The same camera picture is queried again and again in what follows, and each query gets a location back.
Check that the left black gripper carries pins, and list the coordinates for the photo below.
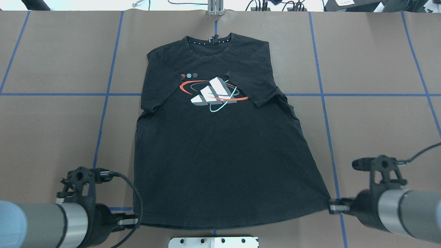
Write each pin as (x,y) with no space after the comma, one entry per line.
(101,218)

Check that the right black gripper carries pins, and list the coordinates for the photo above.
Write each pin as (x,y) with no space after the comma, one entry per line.
(365,206)

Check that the black graphic t-shirt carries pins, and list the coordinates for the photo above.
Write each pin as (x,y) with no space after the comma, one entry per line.
(217,145)

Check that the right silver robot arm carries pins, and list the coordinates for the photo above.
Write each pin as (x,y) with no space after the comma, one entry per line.
(419,213)

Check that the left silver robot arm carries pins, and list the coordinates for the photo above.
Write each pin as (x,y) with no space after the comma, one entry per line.
(38,225)

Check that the black box white label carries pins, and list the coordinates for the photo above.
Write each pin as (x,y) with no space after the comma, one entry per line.
(351,5)

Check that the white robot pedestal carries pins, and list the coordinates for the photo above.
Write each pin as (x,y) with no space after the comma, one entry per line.
(214,242)

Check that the aluminium frame post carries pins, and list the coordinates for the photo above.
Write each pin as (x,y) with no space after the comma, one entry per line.
(215,7)

